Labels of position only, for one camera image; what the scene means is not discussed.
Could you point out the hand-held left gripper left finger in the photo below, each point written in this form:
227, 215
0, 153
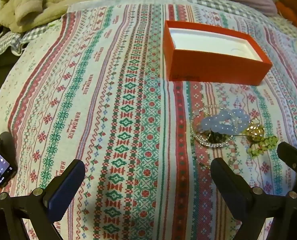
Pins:
63, 190

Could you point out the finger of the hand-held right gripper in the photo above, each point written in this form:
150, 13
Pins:
292, 155

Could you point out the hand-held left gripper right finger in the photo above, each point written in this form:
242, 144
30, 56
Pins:
228, 180

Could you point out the black hair clip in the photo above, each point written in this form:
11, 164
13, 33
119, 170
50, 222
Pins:
217, 137

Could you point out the gold ornament jewelry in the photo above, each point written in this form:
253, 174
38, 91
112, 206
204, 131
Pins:
254, 131

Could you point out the red cardboard box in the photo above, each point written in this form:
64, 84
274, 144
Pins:
213, 67

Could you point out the black phone holder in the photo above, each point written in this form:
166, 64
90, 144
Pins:
4, 140

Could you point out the patterned striped blanket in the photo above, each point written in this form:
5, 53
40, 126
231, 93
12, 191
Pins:
113, 80

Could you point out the orange plush toy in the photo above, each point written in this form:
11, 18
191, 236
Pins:
288, 10

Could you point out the beige quilted jacket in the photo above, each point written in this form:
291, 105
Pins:
51, 2

